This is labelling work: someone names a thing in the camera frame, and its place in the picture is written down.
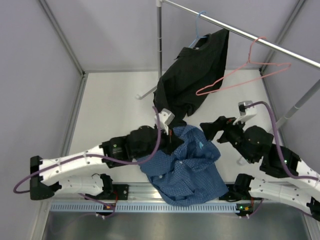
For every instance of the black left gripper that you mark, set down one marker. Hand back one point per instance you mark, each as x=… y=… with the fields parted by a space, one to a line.
x=172 y=141

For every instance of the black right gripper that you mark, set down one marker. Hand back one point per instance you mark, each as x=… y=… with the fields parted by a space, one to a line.
x=210 y=129

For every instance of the blue checked shirt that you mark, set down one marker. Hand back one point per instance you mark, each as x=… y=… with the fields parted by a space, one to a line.
x=189 y=175

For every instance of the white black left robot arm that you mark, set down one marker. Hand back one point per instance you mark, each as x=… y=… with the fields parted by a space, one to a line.
x=83 y=173

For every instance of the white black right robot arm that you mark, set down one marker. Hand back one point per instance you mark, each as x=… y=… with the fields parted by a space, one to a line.
x=256 y=146

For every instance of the black pinstriped shirt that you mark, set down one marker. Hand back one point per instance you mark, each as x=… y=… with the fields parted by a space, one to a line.
x=193 y=69

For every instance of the white left rack foot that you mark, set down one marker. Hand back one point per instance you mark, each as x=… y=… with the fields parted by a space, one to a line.
x=141 y=96

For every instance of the silver right rack pole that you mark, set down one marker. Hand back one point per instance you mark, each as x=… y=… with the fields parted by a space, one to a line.
x=289 y=114

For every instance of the silver rack pole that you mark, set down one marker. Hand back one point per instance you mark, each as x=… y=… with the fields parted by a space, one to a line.
x=159 y=38
x=289 y=114

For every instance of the silver clothes rack top bar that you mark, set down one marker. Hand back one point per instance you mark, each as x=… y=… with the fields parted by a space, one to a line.
x=247 y=35

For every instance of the silver left rack pole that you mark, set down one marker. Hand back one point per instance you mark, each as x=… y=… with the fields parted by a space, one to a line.
x=159 y=38

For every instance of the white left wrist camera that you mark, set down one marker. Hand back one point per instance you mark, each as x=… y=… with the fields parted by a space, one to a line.
x=165 y=119

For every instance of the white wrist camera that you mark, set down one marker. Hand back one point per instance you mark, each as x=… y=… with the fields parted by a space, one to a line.
x=246 y=112
x=165 y=119

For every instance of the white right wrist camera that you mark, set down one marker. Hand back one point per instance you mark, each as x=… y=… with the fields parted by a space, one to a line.
x=246 y=112

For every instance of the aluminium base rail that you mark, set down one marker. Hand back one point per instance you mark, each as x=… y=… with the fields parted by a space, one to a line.
x=140 y=191

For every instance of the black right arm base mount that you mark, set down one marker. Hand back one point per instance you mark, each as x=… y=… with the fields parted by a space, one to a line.
x=231 y=195

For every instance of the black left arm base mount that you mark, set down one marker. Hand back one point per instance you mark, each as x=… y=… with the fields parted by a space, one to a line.
x=115 y=192

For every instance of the blue wire hanger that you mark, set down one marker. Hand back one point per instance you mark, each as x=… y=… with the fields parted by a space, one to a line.
x=197 y=33

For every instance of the grey slotted cable duct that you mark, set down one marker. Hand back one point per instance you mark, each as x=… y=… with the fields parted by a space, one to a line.
x=152 y=207

